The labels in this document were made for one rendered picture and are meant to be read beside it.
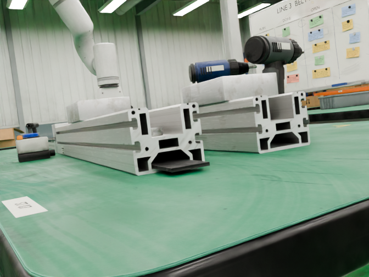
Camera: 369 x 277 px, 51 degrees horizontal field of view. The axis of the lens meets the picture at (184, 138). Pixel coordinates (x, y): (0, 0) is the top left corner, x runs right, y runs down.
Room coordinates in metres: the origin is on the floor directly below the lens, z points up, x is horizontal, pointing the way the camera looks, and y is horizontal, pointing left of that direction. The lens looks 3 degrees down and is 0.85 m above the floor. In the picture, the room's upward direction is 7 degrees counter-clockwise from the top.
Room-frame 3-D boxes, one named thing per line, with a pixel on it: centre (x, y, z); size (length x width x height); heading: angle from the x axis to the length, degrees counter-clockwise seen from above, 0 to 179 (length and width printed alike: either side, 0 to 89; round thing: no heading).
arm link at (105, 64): (1.49, 0.27, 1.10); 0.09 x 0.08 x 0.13; 32
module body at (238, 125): (0.95, 0.02, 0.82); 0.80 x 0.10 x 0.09; 25
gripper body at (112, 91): (1.49, 0.26, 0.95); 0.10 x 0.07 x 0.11; 115
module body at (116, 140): (0.87, 0.19, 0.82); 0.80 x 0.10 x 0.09; 25
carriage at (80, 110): (0.87, 0.19, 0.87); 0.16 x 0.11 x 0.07; 25
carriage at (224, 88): (0.72, -0.09, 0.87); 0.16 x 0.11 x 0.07; 25
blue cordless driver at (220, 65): (1.12, -0.14, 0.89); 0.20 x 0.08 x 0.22; 96
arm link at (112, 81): (1.49, 0.26, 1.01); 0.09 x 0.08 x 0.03; 115
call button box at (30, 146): (1.07, 0.42, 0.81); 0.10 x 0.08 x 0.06; 115
